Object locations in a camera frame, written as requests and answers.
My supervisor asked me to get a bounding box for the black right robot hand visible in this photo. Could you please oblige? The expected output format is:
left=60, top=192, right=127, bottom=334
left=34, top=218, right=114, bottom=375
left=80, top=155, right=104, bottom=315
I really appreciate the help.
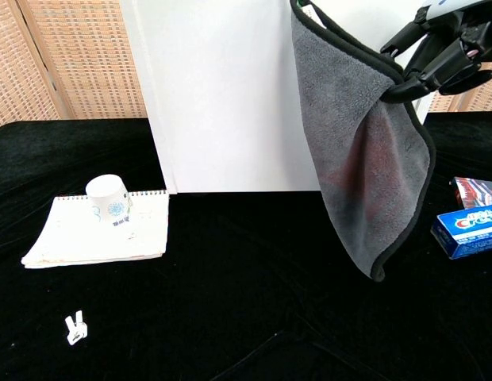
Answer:
left=379, top=0, right=492, bottom=105

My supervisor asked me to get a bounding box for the grey and green towel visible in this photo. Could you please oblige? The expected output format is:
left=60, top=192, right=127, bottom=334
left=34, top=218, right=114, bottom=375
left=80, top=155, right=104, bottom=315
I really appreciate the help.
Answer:
left=289, top=0, right=436, bottom=283

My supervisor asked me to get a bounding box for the black tablecloth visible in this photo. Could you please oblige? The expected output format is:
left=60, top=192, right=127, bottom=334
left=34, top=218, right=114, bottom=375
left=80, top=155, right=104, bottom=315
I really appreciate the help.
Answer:
left=0, top=111, right=492, bottom=381

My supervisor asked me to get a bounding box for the red and blue patterned packet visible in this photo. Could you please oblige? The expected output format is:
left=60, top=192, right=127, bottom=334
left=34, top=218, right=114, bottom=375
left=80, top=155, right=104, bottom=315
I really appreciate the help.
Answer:
left=450, top=176, right=492, bottom=210

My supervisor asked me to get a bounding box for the blue toothpaste box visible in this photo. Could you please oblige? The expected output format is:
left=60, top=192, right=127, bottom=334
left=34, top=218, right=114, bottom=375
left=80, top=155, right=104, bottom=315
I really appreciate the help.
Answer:
left=430, top=202, right=492, bottom=261

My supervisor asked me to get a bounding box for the white board panel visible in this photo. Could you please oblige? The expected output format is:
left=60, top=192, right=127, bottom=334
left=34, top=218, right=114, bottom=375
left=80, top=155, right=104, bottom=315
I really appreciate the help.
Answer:
left=119, top=0, right=474, bottom=195

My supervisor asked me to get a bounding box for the white paper cup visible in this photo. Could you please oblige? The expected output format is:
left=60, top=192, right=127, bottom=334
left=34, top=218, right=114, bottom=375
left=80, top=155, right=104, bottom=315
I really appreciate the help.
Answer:
left=85, top=173, right=132, bottom=231

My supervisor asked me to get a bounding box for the woven rattan folding screen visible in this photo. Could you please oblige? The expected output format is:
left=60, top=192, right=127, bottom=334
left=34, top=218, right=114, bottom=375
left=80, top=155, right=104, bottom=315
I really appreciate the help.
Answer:
left=0, top=0, right=492, bottom=131

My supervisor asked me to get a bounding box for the white spiral notebook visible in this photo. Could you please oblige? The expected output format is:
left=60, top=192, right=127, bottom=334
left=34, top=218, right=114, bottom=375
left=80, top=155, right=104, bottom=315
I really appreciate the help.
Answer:
left=21, top=190, right=170, bottom=270

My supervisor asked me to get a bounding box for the white clothespin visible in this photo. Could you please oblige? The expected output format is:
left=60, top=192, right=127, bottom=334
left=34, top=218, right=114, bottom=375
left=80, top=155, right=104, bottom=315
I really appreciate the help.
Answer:
left=64, top=310, right=89, bottom=347

